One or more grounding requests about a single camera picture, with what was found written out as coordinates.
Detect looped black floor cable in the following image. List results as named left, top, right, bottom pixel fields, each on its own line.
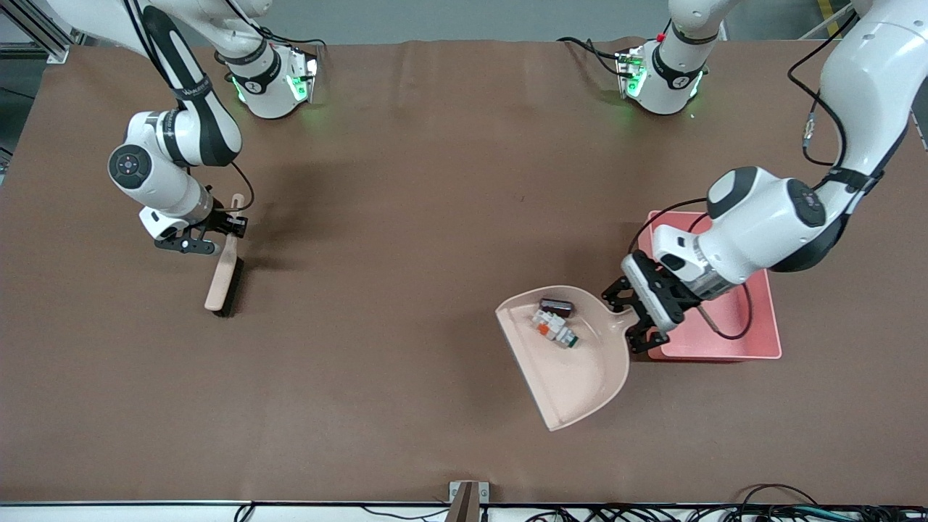
left=736, top=484, right=820, bottom=508

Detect thin black floor cable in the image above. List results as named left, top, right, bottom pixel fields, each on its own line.
left=362, top=507, right=450, bottom=521

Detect black arm base cable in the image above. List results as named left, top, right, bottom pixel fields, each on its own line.
left=557, top=36, right=624, bottom=77
left=257, top=28, right=327, bottom=48

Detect plastic dustpan with handle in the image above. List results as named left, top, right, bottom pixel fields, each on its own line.
left=495, top=286, right=642, bottom=433

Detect tangled black floor cables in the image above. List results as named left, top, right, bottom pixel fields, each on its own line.
left=522, top=505, right=928, bottom=522

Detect pink plastic bin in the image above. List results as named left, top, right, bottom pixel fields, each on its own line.
left=645, top=210, right=782, bottom=361

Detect arm base panel green light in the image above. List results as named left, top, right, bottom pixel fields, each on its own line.
left=286, top=54, right=320, bottom=104
left=616, top=47, right=647, bottom=99

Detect white orange electronic part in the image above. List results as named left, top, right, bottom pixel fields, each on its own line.
left=531, top=310, right=580, bottom=349

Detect hand brush black bristles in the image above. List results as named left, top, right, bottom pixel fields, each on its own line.
left=204, top=194, right=247, bottom=318

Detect brown table mat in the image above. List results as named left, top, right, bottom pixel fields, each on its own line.
left=0, top=36, right=928, bottom=506

